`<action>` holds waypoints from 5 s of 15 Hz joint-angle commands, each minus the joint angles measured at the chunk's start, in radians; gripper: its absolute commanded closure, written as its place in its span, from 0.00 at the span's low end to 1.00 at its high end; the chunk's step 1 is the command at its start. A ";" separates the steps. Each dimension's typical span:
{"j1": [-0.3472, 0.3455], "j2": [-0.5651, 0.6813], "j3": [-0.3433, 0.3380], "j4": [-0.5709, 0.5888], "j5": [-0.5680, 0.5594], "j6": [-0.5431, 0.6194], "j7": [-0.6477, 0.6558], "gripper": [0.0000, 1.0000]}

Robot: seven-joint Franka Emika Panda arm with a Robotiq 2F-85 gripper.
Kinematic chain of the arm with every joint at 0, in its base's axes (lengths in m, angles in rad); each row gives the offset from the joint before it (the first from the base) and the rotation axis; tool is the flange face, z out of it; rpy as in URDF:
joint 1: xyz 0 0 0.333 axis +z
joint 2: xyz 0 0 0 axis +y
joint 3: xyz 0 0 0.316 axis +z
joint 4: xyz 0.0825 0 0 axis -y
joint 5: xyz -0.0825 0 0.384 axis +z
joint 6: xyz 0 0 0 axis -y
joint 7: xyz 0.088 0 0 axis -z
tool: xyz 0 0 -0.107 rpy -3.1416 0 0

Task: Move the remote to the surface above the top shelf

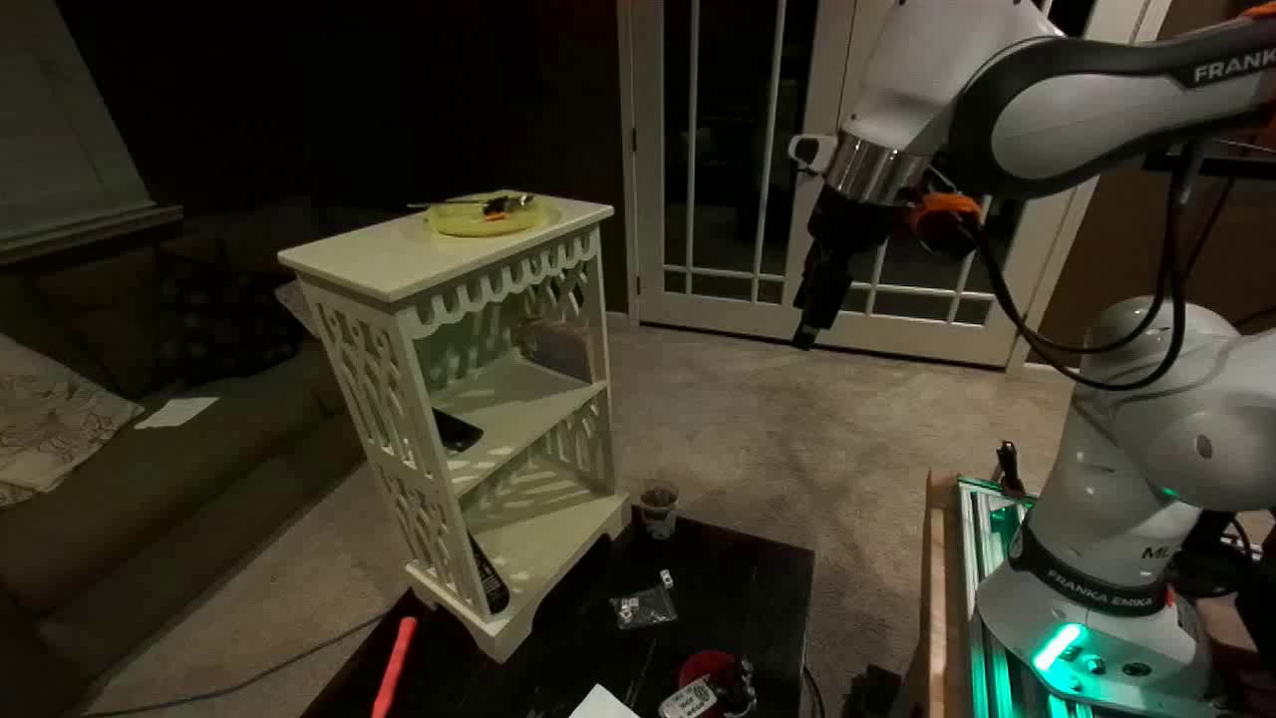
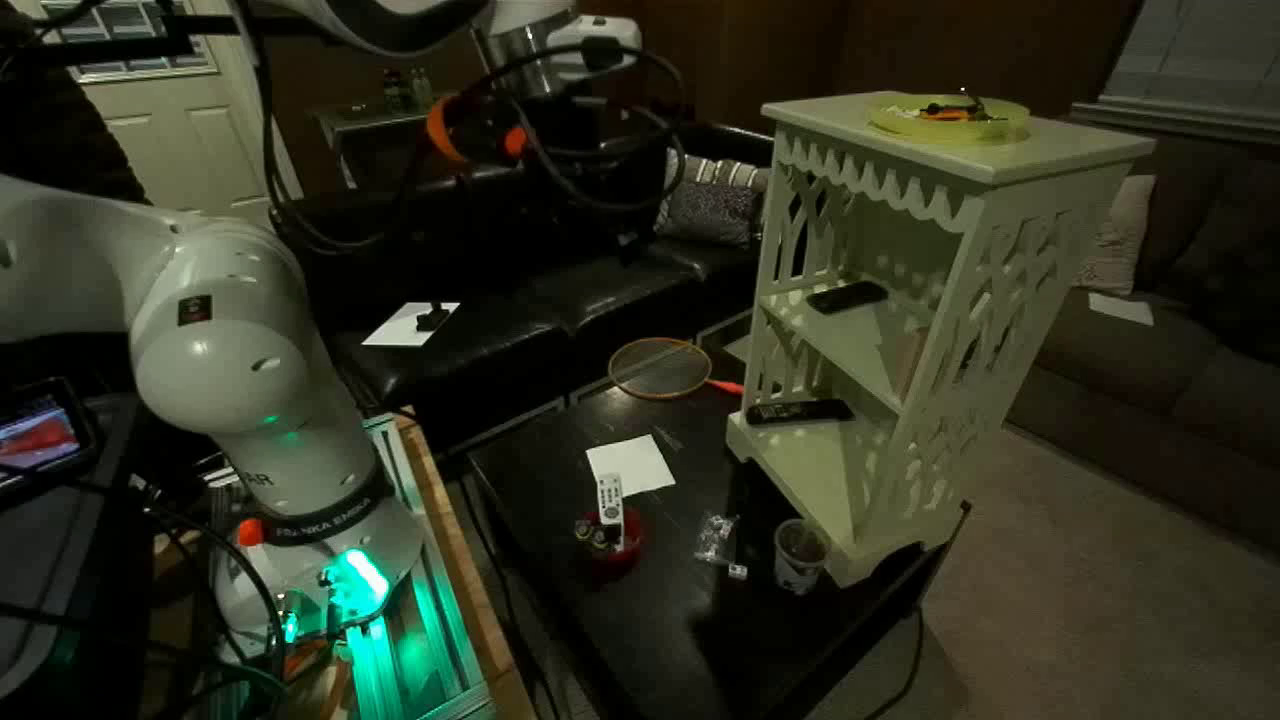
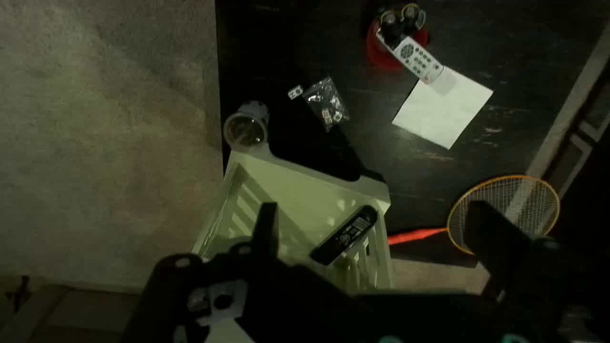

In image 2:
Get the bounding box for black remote control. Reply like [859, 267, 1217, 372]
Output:
[802, 276, 893, 318]
[741, 396, 859, 430]

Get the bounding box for green lit robot base stand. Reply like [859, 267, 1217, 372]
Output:
[202, 412, 499, 720]

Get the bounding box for white lattice shelf unit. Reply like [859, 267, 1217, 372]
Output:
[720, 86, 1160, 592]

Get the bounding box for black leather sofa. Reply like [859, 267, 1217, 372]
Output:
[283, 114, 781, 458]

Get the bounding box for white paper sheet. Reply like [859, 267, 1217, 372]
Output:
[579, 430, 679, 502]

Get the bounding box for white marker pen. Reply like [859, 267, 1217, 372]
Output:
[590, 472, 630, 550]

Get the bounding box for black white patterned pillow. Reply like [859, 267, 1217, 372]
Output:
[650, 147, 773, 252]

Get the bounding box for red bowl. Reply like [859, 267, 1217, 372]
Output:
[572, 509, 650, 579]

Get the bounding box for clear plastic wrapper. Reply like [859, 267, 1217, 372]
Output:
[688, 513, 756, 584]

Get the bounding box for white paper with black object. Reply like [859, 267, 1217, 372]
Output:
[359, 295, 462, 354]

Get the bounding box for small white cup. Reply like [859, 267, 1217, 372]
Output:
[773, 516, 833, 598]

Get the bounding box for black coffee table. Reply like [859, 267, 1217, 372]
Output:
[462, 385, 967, 720]

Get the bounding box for wooden board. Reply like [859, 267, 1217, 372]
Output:
[392, 407, 540, 720]

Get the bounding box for glass console table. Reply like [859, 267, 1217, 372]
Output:
[317, 86, 446, 190]

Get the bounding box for yellow-green plate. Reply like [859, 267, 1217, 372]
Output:
[868, 93, 1036, 147]

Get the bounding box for small orange black item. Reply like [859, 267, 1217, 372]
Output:
[917, 86, 999, 127]

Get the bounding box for small white paper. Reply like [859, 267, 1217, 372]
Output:
[1082, 288, 1160, 333]

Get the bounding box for light couch cushion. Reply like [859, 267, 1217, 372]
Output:
[1076, 173, 1160, 300]

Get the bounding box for white panel door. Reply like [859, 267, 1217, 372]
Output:
[45, 0, 304, 232]

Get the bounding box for grey fabric couch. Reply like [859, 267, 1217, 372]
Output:
[1004, 131, 1280, 563]

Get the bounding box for tablet screen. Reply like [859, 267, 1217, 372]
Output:
[0, 374, 103, 513]

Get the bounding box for window blinds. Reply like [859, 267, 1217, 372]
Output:
[1067, 0, 1280, 147]

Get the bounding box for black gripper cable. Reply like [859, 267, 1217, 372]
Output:
[435, 37, 697, 220]

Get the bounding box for black floor cable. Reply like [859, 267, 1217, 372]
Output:
[859, 602, 938, 720]

